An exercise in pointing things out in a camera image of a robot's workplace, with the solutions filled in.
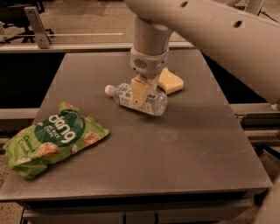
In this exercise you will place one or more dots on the green rice chip bag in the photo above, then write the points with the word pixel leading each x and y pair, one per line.
pixel 48 142

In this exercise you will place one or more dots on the left metal rail bracket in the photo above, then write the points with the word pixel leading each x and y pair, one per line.
pixel 42 39

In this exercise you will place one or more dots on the black office chair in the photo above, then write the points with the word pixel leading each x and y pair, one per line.
pixel 12 14

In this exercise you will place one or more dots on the clear plastic water bottle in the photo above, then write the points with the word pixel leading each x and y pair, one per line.
pixel 154 104

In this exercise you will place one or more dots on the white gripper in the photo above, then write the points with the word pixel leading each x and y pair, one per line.
pixel 149 65

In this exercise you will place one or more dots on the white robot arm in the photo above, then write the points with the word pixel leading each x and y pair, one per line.
pixel 244 44

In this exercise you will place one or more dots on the yellow sponge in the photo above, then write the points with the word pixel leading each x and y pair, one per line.
pixel 170 82

